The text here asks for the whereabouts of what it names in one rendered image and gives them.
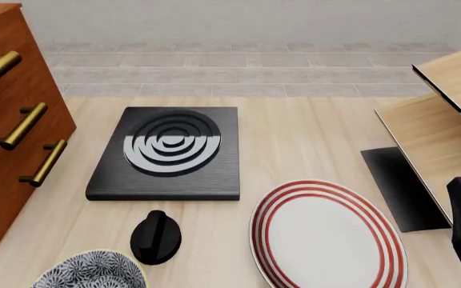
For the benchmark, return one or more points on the pale wooden rack, black base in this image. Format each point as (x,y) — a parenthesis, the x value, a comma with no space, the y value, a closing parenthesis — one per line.
(430,132)

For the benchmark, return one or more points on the white plate with red rings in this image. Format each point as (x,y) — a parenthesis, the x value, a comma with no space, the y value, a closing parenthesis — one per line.
(322,237)

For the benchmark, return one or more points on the flat black stove plate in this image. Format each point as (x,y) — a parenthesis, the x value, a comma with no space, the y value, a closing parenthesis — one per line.
(166,183)

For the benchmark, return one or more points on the round black stove knob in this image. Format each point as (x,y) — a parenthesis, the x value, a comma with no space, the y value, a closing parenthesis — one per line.
(154,237)

